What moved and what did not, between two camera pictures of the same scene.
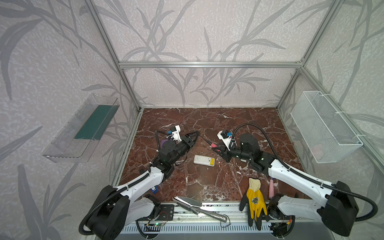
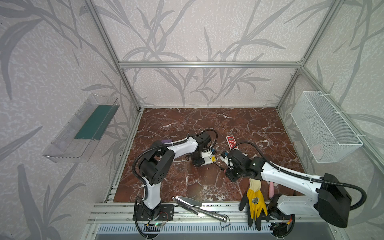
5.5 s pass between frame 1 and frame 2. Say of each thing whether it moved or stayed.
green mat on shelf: stayed
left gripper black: moved
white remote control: stayed
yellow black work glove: stayed
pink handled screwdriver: moved
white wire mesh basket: stayed
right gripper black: moved
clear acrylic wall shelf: stayed
